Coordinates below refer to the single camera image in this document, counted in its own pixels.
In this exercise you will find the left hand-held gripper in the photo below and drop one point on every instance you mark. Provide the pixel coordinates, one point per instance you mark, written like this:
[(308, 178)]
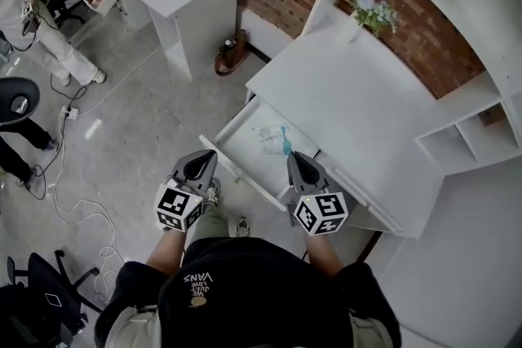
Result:
[(179, 208)]

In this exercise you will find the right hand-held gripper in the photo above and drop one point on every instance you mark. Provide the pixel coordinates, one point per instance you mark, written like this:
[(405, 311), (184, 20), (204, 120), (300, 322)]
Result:
[(322, 214)]

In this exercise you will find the white item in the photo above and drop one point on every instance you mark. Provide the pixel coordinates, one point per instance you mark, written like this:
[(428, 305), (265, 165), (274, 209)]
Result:
[(271, 138)]

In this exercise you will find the person's right forearm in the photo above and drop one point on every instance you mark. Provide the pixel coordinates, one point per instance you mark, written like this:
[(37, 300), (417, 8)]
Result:
[(324, 256)]

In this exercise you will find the person's left forearm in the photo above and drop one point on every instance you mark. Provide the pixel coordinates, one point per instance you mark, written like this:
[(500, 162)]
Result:
[(169, 252)]

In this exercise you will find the person's left shoe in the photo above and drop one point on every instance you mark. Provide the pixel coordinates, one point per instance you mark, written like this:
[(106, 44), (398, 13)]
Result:
[(213, 191)]

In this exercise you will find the person's shoe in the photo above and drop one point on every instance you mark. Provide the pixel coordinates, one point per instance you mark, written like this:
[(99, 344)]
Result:
[(213, 191), (242, 226)]

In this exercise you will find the person's left leg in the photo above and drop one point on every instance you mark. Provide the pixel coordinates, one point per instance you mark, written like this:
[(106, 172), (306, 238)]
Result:
[(210, 224)]

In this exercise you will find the person's right shoe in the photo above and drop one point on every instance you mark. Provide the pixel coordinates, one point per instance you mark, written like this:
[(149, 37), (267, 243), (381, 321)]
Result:
[(242, 226)]

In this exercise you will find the white desk with hutch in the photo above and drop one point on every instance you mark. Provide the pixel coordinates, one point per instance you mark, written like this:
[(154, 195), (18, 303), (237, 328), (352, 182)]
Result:
[(359, 102)]

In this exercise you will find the brown bag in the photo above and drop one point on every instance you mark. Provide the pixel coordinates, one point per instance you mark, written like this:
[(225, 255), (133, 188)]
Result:
[(230, 57)]

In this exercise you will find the person's black shirt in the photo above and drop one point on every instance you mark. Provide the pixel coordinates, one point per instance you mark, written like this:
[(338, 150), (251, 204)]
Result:
[(253, 289)]

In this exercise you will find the white power strip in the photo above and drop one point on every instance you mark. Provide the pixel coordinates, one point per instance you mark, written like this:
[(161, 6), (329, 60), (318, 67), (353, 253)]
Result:
[(70, 113)]

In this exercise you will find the white vase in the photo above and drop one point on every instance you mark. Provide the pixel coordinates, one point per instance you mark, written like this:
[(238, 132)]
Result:
[(347, 32)]

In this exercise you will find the pale blue flower bouquet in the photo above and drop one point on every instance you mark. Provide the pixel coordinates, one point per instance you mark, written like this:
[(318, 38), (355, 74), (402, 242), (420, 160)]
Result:
[(373, 14)]

